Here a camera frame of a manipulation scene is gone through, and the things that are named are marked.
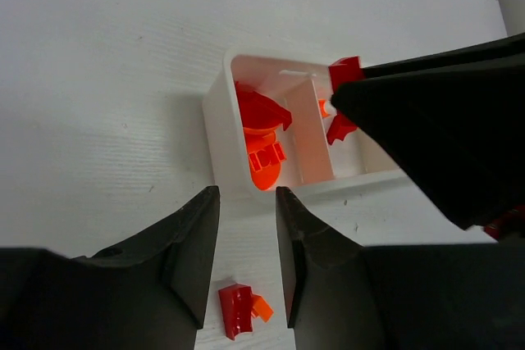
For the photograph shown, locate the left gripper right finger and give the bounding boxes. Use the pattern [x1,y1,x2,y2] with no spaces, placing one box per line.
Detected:
[276,187,524,349]

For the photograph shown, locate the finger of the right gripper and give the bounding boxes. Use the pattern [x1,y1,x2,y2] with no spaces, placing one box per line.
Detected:
[331,34,524,229]

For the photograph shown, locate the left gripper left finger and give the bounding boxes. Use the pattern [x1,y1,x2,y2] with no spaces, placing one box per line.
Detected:
[1,186,220,349]

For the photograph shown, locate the small orange lego pieces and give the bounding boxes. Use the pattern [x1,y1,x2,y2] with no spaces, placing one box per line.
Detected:
[251,294,274,323]

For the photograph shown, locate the small red lego brick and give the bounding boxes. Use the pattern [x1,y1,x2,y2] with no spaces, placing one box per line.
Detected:
[218,284,253,340]

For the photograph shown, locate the red slope lego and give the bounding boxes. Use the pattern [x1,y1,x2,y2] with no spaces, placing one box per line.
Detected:
[326,113,358,145]

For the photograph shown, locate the red lego piece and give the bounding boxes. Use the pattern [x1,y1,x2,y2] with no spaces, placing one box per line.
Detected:
[328,57,365,93]

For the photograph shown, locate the orange round lego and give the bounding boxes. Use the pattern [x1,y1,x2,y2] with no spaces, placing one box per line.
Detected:
[248,142,286,172]
[244,128,286,191]

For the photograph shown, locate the dark red lego cluster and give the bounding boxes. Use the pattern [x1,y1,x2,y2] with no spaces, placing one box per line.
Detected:
[235,81,292,132]

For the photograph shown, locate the white three-compartment tray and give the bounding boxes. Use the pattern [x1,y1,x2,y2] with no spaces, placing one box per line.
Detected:
[203,48,405,202]

